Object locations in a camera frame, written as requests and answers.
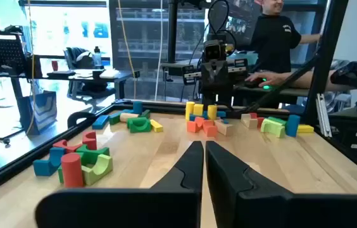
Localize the person's hand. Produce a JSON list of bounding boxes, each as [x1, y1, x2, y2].
[[245, 71, 289, 88]]

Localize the black office chair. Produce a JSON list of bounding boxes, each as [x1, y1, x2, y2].
[[63, 46, 118, 105]]

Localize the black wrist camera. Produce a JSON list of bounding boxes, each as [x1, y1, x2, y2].
[[203, 39, 227, 63]]

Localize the black side desk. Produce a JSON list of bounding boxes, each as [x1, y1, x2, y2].
[[234, 85, 312, 98]]

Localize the blue arch block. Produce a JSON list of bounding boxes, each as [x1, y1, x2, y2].
[[32, 147, 66, 177]]

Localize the blue cylinder block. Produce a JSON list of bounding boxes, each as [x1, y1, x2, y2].
[[132, 101, 144, 115], [285, 114, 301, 138]]

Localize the red arch block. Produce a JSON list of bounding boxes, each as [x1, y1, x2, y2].
[[82, 130, 98, 151], [53, 139, 84, 155]]

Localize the natural wood arch block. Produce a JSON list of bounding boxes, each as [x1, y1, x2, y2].
[[213, 119, 234, 137]]

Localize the white hanging cable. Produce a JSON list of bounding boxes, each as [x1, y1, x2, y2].
[[154, 0, 165, 102]]

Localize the black drawer cabinet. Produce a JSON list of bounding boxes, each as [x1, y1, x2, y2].
[[327, 113, 357, 178]]

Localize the person's forearm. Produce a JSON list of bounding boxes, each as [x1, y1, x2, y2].
[[284, 70, 356, 93]]

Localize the black computer mouse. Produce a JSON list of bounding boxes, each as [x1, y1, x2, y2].
[[244, 79, 273, 91]]

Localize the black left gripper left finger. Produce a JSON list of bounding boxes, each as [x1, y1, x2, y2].
[[35, 141, 204, 228]]

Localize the silver aluminium extrusion bars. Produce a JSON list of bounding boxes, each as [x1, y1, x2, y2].
[[315, 93, 334, 139]]

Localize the black office desk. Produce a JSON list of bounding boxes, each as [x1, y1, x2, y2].
[[0, 53, 141, 102]]

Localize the yellow hanging cable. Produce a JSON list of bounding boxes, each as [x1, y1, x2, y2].
[[116, 0, 137, 99]]

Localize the natural wood cylinder block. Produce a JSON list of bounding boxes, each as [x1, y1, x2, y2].
[[119, 112, 140, 123]]

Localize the green cylinder block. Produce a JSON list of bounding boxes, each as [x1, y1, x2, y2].
[[266, 116, 287, 126]]

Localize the black clamp handle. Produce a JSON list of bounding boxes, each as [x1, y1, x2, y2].
[[66, 111, 97, 129]]

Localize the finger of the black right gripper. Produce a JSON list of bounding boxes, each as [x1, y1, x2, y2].
[[215, 61, 230, 92], [201, 61, 216, 92]]

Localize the blue box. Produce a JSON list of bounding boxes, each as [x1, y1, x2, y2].
[[18, 91, 58, 136]]

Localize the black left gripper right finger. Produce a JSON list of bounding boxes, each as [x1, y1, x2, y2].
[[205, 141, 357, 228]]

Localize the clear water bottle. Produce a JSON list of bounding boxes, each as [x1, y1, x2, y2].
[[92, 46, 103, 68]]

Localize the person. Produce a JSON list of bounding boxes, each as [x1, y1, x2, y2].
[[248, 0, 322, 74]]

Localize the light green arch block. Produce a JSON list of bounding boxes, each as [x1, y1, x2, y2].
[[260, 118, 286, 139], [81, 154, 114, 186]]

